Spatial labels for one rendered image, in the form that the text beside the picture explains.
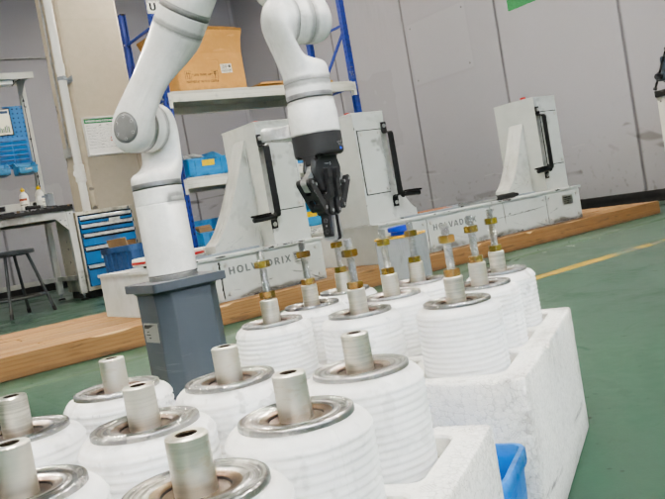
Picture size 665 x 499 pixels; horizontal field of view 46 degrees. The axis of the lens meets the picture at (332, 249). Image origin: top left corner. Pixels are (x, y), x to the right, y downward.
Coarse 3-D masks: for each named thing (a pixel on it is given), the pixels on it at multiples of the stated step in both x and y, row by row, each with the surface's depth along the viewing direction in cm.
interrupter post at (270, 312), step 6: (264, 300) 97; (270, 300) 96; (276, 300) 97; (264, 306) 96; (270, 306) 96; (276, 306) 96; (264, 312) 96; (270, 312) 96; (276, 312) 96; (264, 318) 96; (270, 318) 96; (276, 318) 96; (264, 324) 97
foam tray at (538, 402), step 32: (544, 320) 106; (512, 352) 91; (544, 352) 90; (576, 352) 112; (448, 384) 81; (480, 384) 80; (512, 384) 78; (544, 384) 87; (576, 384) 108; (448, 416) 81; (480, 416) 80; (512, 416) 79; (544, 416) 85; (576, 416) 104; (544, 448) 82; (576, 448) 101; (544, 480) 80
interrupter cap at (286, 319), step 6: (282, 318) 99; (288, 318) 98; (294, 318) 95; (300, 318) 96; (246, 324) 98; (252, 324) 97; (258, 324) 98; (270, 324) 94; (276, 324) 93; (282, 324) 94; (246, 330) 95; (252, 330) 94
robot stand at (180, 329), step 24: (144, 288) 141; (168, 288) 139; (192, 288) 143; (216, 288) 148; (144, 312) 145; (168, 312) 141; (192, 312) 142; (216, 312) 146; (144, 336) 147; (168, 336) 141; (192, 336) 142; (216, 336) 145; (168, 360) 141; (192, 360) 142
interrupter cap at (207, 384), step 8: (248, 368) 68; (256, 368) 68; (264, 368) 67; (272, 368) 66; (200, 376) 68; (208, 376) 68; (248, 376) 66; (256, 376) 64; (264, 376) 63; (192, 384) 66; (200, 384) 65; (208, 384) 65; (216, 384) 65; (224, 384) 63; (232, 384) 62; (240, 384) 62; (248, 384) 62; (192, 392) 63; (200, 392) 62; (208, 392) 62; (216, 392) 62
